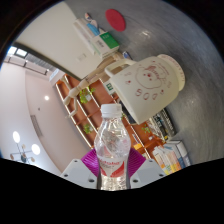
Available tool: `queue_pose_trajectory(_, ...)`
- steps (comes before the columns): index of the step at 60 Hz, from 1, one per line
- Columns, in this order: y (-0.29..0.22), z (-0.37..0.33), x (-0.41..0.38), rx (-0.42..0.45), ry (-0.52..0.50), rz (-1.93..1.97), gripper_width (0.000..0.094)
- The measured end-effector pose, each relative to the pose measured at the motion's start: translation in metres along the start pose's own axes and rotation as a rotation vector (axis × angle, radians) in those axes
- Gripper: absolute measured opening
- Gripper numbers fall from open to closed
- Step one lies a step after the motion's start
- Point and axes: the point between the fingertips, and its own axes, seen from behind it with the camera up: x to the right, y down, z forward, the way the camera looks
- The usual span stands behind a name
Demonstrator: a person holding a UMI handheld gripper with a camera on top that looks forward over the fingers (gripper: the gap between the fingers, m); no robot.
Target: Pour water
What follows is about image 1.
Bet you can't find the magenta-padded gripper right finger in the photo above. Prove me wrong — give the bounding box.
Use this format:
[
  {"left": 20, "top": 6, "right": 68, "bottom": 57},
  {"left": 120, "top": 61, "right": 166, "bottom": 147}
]
[{"left": 128, "top": 148, "right": 167, "bottom": 190}]

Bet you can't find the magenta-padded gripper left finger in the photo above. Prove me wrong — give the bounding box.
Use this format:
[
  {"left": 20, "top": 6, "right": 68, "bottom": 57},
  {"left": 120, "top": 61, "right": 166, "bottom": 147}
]
[{"left": 59, "top": 148, "right": 100, "bottom": 190}]

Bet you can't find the clear plastic water bottle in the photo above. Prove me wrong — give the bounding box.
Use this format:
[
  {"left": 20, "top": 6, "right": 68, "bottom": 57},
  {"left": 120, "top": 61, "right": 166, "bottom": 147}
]
[{"left": 93, "top": 103, "right": 132, "bottom": 192}]

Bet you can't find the colourful paperback book stack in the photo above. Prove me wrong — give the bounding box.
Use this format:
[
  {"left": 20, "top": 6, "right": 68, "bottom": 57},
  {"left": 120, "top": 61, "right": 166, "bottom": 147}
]
[{"left": 152, "top": 139, "right": 192, "bottom": 176}]

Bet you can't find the ceiling air vent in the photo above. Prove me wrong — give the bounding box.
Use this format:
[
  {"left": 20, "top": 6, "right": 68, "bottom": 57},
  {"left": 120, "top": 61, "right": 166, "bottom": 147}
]
[{"left": 30, "top": 114, "right": 44, "bottom": 138}]

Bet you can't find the wooden bookshelf unit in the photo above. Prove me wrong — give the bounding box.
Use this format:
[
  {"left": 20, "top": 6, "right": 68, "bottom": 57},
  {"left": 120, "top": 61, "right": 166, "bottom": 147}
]
[{"left": 54, "top": 71, "right": 168, "bottom": 161}]

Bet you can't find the cream mug with red print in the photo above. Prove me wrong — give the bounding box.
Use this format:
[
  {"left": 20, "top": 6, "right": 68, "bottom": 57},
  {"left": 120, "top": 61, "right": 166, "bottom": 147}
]
[{"left": 104, "top": 53, "right": 186, "bottom": 125}]

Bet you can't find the tall green white carton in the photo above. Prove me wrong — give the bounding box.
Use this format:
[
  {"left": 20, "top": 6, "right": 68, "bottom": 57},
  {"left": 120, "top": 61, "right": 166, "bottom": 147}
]
[{"left": 106, "top": 81, "right": 117, "bottom": 95}]

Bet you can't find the grey curtain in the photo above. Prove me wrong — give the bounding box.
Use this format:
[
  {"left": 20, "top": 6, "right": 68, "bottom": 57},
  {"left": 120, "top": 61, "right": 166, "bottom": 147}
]
[{"left": 3, "top": 53, "right": 56, "bottom": 76}]

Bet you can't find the window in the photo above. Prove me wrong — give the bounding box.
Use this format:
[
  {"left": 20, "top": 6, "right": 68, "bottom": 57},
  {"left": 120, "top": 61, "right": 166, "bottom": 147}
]
[{"left": 4, "top": 45, "right": 29, "bottom": 58}]

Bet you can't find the flat round red coaster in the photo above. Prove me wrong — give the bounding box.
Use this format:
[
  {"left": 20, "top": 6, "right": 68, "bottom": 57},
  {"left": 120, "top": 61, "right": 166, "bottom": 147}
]
[{"left": 105, "top": 8, "right": 127, "bottom": 33}]

